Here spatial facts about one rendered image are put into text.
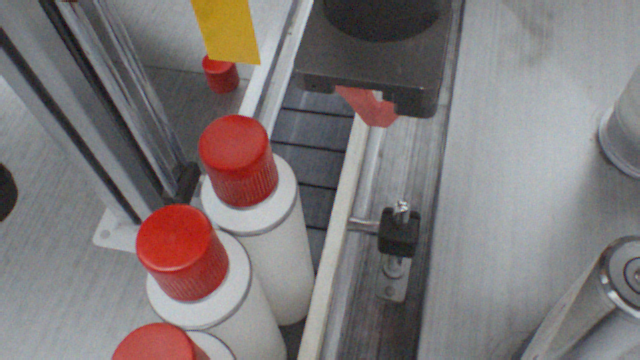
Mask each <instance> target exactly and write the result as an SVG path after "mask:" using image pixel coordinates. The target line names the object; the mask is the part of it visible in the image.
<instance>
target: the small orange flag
mask: <svg viewBox="0 0 640 360"><path fill-rule="evenodd" d="M190 2H191V6H192V9H193V12H194V15H195V18H196V21H197V24H198V25H199V28H200V31H201V34H202V37H203V40H204V43H205V46H206V49H207V52H208V56H209V58H210V59H216V60H224V61H232V63H241V64H249V65H257V66H261V58H260V53H259V49H258V44H257V40H256V35H255V30H254V26H253V20H252V15H251V11H250V6H249V2H248V0H190Z"/></svg>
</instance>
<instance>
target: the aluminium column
mask: <svg viewBox="0 0 640 360"><path fill-rule="evenodd" d="M47 1H48V3H49V4H50V6H51V8H52V9H53V11H54V13H55V15H56V16H57V19H58V21H59V22H60V24H61V26H62V28H63V29H64V31H65V33H67V35H68V36H69V38H70V40H71V41H72V43H73V45H74V47H75V49H76V51H77V53H78V55H79V56H80V58H81V60H82V62H83V64H84V65H85V67H86V69H87V71H88V72H89V74H91V76H92V78H93V80H94V81H95V84H96V86H97V88H98V90H99V92H100V94H101V95H102V97H103V99H104V101H105V103H106V105H107V106H108V108H109V110H110V112H111V113H112V115H113V117H114V119H115V121H117V123H118V125H119V127H120V128H121V130H122V132H123V133H124V135H125V137H126V138H127V140H128V142H129V143H130V145H131V146H132V148H133V150H134V151H135V153H136V154H137V156H138V157H139V159H140V160H141V162H142V164H143V165H144V167H145V168H146V170H148V171H149V173H150V174H151V176H152V177H153V179H154V180H155V182H156V183H157V185H158V187H159V188H160V190H161V192H162V194H163V191H164V189H165V188H164V186H163V185H162V183H161V181H160V179H159V178H158V176H157V174H156V173H155V171H154V169H153V167H152V166H151V164H150V161H149V160H148V158H146V156H145V154H144V153H143V151H142V149H141V148H140V146H139V144H138V142H137V141H136V139H135V137H134V136H133V134H132V132H131V130H130V129H129V127H128V125H127V124H126V122H125V120H124V117H123V116H122V114H121V112H120V111H119V109H118V107H116V105H115V104H114V102H113V100H112V99H111V97H110V95H109V93H108V92H107V90H106V88H105V87H104V85H103V83H102V80H101V79H100V77H99V75H98V74H97V72H96V70H95V68H94V67H93V65H92V63H90V62H89V60H88V58H87V56H86V55H85V53H84V51H83V50H82V48H81V45H80V43H79V42H78V40H77V38H76V37H75V35H74V33H73V31H72V30H71V28H70V26H69V25H67V23H66V21H65V19H64V18H63V15H62V13H61V12H60V10H59V8H58V6H57V5H56V3H55V1H53V0H47ZM0 75H1V76H2V77H3V79H4V80H5V81H7V82H8V84H9V85H10V86H11V87H12V89H13V90H14V91H15V92H16V95H17V96H18V97H19V99H20V100H21V101H22V102H23V104H24V105H25V106H26V107H27V109H28V110H29V111H31V112H32V114H33V115H34V116H35V117H36V119H37V120H38V121H39V122H40V124H41V125H42V126H43V128H44V130H45V131H46V132H47V133H48V135H49V136H50V137H51V138H52V140H53V141H54V142H56V144H57V145H58V146H59V147H60V149H61V150H62V151H63V152H64V154H65V155H66V156H67V157H68V159H69V160H70V161H71V162H72V164H73V165H74V167H75V168H76V170H77V171H78V172H79V173H80V175H81V176H82V177H84V178H85V180H86V181H87V182H88V183H89V185H90V186H91V187H92V189H93V190H94V191H95V192H96V194H97V195H98V196H99V197H100V199H101V200H102V201H103V202H104V204H105V205H106V206H107V207H108V210H109V211H110V212H111V213H112V215H113V216H115V217H116V218H117V220H118V221H119V222H120V223H121V225H122V226H123V227H128V228H134V229H139V228H140V226H141V225H142V223H143V222H144V221H145V219H146V218H148V217H150V216H151V215H152V214H153V213H155V211H156V210H158V209H160V208H162V207H164V206H165V205H164V203H163V201H162V200H161V198H160V197H159V195H158V193H157V192H156V190H155V188H154V187H153V185H152V184H151V182H150V180H149V179H148V177H146V175H145V174H144V172H143V171H142V169H141V167H140V166H139V164H138V161H137V160H136V158H135V157H134V155H133V153H132V152H131V150H130V148H129V147H128V145H127V144H126V142H125V140H124V139H123V137H122V135H121V134H120V132H119V130H118V129H117V127H116V126H114V124H113V122H112V121H111V118H110V116H109V115H108V113H107V112H106V110H105V108H104V107H103V105H102V103H101V102H100V100H99V99H98V97H97V95H96V94H95V92H94V90H93V89H92V87H91V86H90V84H88V81H87V80H86V78H85V76H84V75H83V73H82V72H81V70H80V68H79V67H78V65H77V63H76V62H75V60H74V58H73V57H72V55H71V54H70V52H69V50H68V48H67V46H66V44H64V43H63V41H62V40H61V38H60V36H59V35H58V33H57V31H56V30H55V28H54V27H53V25H52V23H51V22H50V20H49V17H48V16H47V14H46V13H45V11H44V9H43V8H41V6H40V4H39V3H38V1H37V0H0Z"/></svg>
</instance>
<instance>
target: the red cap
mask: <svg viewBox="0 0 640 360"><path fill-rule="evenodd" d="M202 67H203V70H204V73H205V76H206V79H207V82H208V85H209V88H210V89H211V90H212V91H214V92H216V93H228V92H230V91H233V90H235V89H236V88H237V87H238V85H239V83H240V77H239V73H238V70H237V66H236V63H232V61H224V60H216V59H210V58H209V56H208V53H207V54H206V55H205V56H204V58H203V60H202Z"/></svg>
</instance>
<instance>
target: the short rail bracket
mask: <svg viewBox="0 0 640 360"><path fill-rule="evenodd" d="M410 207H411V206H410V203H409V201H408V200H406V199H403V198H401V199H398V200H397V201H396V202H395V203H394V206H386V207H385V208H383V209H382V211H381V217H380V222H379V227H378V232H377V244H376V248H377V250H378V252H380V253H383V254H389V261H388V269H389V271H390V272H392V273H399V272H400V271H401V269H402V261H403V257H406V258H411V257H413V256H414V255H415V253H416V249H417V243H418V237H419V231H420V223H421V215H420V212H419V211H417V210H413V209H410Z"/></svg>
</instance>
